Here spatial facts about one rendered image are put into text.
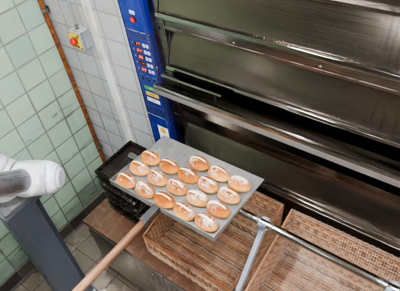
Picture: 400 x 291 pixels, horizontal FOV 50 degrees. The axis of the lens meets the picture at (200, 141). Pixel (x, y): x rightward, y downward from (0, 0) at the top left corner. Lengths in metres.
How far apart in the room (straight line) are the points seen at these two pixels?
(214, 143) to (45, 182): 0.83
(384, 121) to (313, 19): 0.42
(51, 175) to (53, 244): 0.61
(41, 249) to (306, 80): 1.62
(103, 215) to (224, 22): 1.41
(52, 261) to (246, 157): 1.23
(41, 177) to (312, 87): 1.19
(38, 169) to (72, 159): 1.08
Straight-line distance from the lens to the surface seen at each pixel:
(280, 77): 1.68
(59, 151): 2.96
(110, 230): 2.52
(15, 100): 2.65
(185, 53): 1.92
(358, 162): 1.54
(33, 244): 2.43
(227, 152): 2.15
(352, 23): 1.45
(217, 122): 2.07
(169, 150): 1.97
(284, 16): 1.54
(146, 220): 1.68
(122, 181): 1.83
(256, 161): 2.07
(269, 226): 1.66
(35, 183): 1.98
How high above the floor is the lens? 2.53
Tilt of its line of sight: 43 degrees down
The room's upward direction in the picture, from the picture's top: 10 degrees counter-clockwise
